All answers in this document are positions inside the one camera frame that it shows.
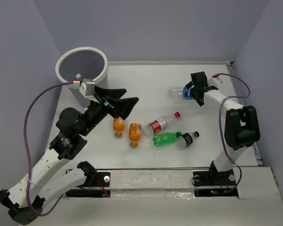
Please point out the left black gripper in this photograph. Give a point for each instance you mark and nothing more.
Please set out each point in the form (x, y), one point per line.
(122, 107)

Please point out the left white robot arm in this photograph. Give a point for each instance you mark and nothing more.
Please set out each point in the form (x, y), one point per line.
(27, 199)

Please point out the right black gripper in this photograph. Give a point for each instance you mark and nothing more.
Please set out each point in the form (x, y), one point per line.
(189, 84)

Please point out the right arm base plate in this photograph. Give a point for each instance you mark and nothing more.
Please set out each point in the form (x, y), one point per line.
(205, 187)

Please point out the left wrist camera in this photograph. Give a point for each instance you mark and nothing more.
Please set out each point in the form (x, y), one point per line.
(85, 86)

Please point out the black label clear bottle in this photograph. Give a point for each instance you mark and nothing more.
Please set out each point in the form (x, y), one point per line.
(187, 139)

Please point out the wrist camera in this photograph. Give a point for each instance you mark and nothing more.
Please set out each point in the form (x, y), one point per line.
(85, 86)
(217, 80)

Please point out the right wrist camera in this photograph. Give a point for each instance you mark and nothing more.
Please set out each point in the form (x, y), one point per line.
(217, 80)

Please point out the red label clear bottle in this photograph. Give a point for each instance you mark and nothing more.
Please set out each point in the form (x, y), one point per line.
(161, 123)

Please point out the green plastic bottle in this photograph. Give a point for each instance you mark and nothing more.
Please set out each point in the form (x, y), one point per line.
(165, 138)

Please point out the orange juice bottle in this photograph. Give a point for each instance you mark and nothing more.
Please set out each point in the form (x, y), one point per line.
(118, 126)
(135, 133)

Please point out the grey bin white rim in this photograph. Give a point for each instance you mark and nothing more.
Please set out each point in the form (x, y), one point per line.
(90, 63)

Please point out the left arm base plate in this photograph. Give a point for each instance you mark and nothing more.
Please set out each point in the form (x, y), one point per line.
(93, 188)

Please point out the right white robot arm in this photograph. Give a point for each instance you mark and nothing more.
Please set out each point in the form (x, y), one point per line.
(238, 127)

